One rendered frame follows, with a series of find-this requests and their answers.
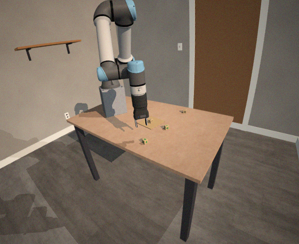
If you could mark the tan flat mat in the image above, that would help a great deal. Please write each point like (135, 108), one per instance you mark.
(152, 125)

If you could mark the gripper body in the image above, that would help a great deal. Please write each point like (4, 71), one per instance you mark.
(139, 102)

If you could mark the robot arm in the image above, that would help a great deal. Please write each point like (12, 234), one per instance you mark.
(123, 13)

